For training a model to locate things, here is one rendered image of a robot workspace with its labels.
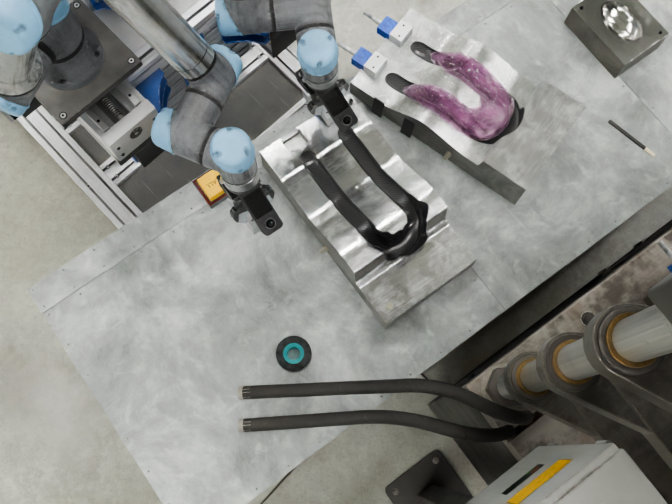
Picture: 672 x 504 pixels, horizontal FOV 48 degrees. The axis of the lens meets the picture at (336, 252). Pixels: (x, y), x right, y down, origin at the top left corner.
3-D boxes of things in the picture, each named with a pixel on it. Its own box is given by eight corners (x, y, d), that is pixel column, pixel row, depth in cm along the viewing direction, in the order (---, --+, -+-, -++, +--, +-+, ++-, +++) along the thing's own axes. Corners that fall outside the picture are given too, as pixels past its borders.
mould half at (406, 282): (262, 165, 185) (257, 144, 172) (348, 109, 189) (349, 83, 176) (385, 329, 175) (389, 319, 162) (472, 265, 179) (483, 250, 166)
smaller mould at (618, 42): (563, 22, 196) (571, 7, 189) (606, -7, 198) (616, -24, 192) (614, 79, 192) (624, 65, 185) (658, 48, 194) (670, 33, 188)
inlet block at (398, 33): (357, 25, 192) (358, 13, 187) (369, 11, 193) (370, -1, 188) (399, 53, 190) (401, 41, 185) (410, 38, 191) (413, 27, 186)
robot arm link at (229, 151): (216, 116, 134) (260, 133, 133) (224, 140, 145) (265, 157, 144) (197, 154, 132) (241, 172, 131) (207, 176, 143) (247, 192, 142)
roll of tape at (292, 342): (287, 332, 175) (286, 329, 171) (317, 347, 174) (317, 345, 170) (270, 362, 173) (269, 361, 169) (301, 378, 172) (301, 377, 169)
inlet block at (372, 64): (332, 55, 190) (332, 44, 185) (344, 41, 191) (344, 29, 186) (374, 84, 188) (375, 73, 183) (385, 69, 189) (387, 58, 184)
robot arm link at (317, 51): (335, 20, 139) (340, 65, 138) (336, 41, 150) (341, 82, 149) (292, 26, 139) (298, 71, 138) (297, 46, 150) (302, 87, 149)
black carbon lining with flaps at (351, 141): (295, 160, 178) (293, 144, 169) (350, 124, 181) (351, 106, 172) (383, 276, 171) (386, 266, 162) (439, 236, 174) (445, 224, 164)
